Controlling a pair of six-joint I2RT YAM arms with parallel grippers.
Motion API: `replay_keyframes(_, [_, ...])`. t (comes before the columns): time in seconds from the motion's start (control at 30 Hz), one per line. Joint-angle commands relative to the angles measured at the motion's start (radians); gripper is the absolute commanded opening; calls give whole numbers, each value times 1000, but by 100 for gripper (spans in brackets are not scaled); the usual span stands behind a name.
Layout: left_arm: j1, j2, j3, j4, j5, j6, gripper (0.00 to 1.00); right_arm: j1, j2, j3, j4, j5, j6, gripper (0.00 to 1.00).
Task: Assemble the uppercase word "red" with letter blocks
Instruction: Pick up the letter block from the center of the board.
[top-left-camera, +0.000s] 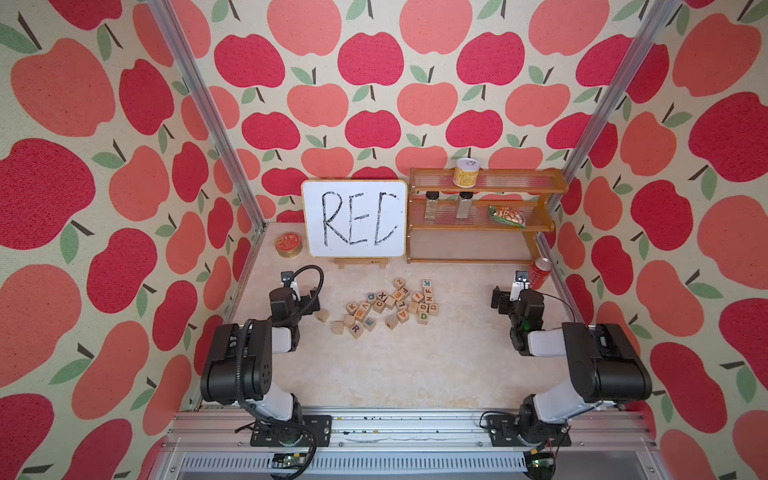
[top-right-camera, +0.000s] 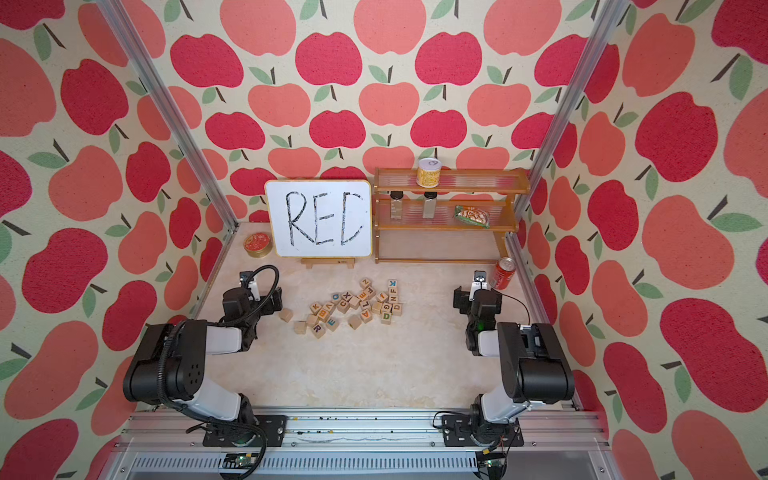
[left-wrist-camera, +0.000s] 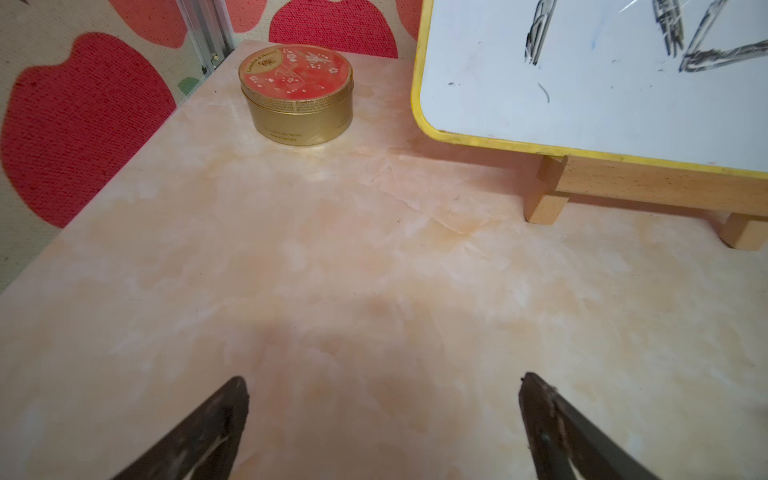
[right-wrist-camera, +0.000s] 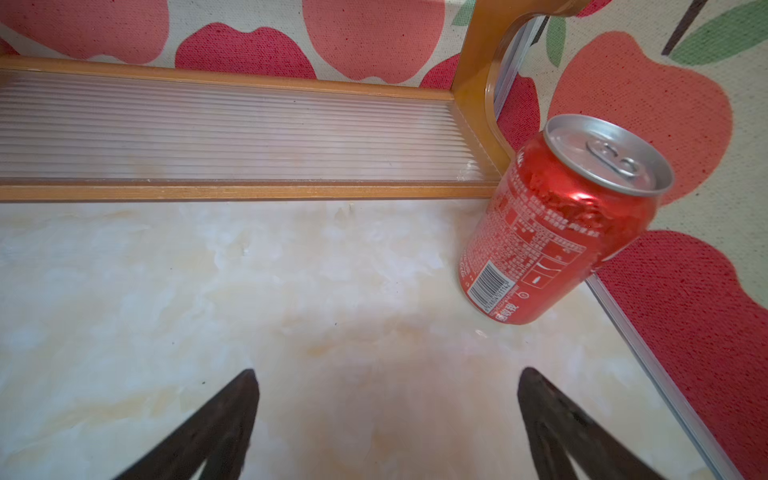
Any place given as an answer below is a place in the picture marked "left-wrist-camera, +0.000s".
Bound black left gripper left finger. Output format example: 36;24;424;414
115;376;249;480

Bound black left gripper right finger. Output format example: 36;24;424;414
518;372;656;480

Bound wooden whiteboard easel stand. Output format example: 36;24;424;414
524;156;767;251

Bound red gold round tin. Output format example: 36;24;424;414
238;44;354;146

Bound yellow framed whiteboard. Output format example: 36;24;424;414
411;1;767;179

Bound aluminium corner post left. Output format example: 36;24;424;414
176;0;237;77

